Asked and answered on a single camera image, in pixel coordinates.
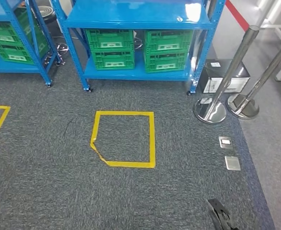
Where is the blue metal shelf rack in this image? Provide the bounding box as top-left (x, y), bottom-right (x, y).
top-left (51, 0), bottom-right (227, 96)
top-left (0, 0), bottom-right (61, 88)

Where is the green plastic crate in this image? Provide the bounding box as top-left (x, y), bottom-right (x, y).
top-left (85, 28), bottom-right (136, 71)
top-left (0, 8), bottom-right (51, 66)
top-left (144, 29), bottom-right (194, 74)

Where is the black box with white label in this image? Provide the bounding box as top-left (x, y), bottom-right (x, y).
top-left (198, 58), bottom-right (251, 94)

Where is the metal floor socket plate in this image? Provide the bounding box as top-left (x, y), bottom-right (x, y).
top-left (218, 136), bottom-right (234, 150)
top-left (224, 156), bottom-right (242, 172)

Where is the chrome chair base with casters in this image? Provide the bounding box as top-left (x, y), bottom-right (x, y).
top-left (44, 43), bottom-right (70, 67)

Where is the chrome stanchion with round base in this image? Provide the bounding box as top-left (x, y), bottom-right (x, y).
top-left (193, 25), bottom-right (261, 125)
top-left (227, 30), bottom-right (281, 121)

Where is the black round tyre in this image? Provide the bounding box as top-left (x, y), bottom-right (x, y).
top-left (36, 4), bottom-right (57, 25)

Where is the red barrier belt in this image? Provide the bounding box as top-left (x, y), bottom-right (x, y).
top-left (225, 0), bottom-right (250, 33)

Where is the black-topped stanchion post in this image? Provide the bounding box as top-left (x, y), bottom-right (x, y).
top-left (190, 0), bottom-right (218, 76)

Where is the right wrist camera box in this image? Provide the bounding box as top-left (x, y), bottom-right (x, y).
top-left (206, 198), bottom-right (239, 230)

